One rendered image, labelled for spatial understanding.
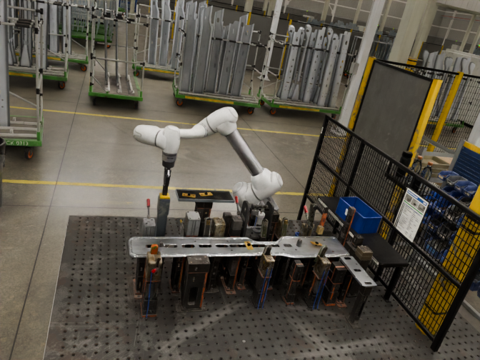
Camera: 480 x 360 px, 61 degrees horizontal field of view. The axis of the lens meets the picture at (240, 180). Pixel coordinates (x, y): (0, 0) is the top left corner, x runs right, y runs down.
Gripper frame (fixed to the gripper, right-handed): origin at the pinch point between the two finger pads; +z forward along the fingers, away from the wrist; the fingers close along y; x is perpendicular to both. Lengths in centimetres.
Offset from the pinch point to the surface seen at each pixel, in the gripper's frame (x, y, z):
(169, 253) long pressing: 0.0, 40.5, 19.0
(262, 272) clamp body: 53, 53, 24
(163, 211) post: 0.3, 3.5, 13.2
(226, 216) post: 38.3, 14.3, 9.5
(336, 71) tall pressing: 488, -675, -2
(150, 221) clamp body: -9.3, 17.1, 13.0
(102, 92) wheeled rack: -43, -576, 89
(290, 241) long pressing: 79, 28, 19
